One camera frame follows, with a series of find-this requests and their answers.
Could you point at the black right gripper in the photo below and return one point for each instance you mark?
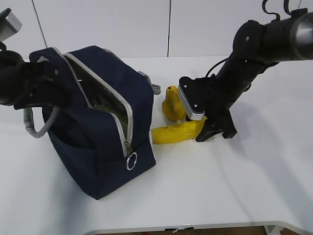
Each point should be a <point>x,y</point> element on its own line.
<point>202,98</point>

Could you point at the yellow pear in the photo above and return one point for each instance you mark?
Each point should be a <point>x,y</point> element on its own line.
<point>172,106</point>

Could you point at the navy blue lunch bag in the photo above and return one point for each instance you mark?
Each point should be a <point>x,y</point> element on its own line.
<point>99,154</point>

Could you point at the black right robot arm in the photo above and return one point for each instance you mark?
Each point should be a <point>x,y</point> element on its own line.
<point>256,47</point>

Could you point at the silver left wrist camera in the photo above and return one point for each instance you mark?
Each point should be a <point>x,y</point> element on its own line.
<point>9,24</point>

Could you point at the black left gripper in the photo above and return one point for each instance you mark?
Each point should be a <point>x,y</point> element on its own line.
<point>27,84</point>

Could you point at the green lid glass container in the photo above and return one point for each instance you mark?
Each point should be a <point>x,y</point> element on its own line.
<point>111,106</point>

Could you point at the yellow banana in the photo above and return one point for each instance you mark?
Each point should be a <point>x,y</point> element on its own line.
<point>178,132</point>

